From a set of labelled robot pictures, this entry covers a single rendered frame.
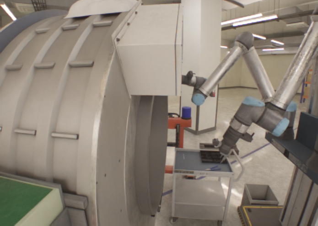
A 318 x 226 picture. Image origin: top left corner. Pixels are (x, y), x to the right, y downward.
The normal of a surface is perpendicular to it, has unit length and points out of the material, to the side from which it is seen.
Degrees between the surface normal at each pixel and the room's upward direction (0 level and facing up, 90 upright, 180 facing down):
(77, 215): 90
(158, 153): 48
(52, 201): 90
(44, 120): 66
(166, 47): 125
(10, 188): 0
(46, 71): 54
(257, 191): 90
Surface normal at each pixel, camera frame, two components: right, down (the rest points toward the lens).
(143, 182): -0.15, 0.22
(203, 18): 0.52, 0.18
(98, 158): 0.99, 0.03
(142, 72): -0.11, 0.73
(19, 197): 0.00, -0.98
